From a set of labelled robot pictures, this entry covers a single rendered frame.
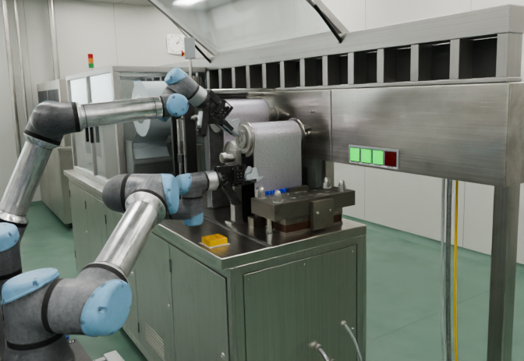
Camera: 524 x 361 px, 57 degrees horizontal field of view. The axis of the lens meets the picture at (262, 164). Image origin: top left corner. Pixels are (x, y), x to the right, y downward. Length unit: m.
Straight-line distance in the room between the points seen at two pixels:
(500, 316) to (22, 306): 1.45
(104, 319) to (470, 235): 3.78
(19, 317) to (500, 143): 1.30
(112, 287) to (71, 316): 0.10
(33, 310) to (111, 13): 6.64
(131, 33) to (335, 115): 5.88
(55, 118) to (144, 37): 6.14
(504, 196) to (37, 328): 1.39
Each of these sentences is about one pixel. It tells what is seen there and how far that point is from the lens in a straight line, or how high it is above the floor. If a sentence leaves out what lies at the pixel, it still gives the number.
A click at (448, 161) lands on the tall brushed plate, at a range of 1.63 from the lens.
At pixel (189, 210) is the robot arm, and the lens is 1.76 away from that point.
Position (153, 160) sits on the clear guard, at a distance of 2.82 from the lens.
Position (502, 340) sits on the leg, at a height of 0.59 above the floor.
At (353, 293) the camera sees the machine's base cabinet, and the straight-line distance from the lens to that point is 2.02.
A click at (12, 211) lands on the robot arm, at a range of 1.75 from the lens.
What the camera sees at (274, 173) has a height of 1.11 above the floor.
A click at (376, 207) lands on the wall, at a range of 5.16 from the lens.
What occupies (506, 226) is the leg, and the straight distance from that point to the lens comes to 1.75.
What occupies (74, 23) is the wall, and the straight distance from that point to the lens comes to 7.41.
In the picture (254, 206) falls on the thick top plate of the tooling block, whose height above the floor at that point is 1.00.
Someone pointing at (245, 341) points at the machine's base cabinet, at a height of 0.58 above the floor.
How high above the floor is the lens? 1.42
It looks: 8 degrees down
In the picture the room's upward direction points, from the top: 2 degrees counter-clockwise
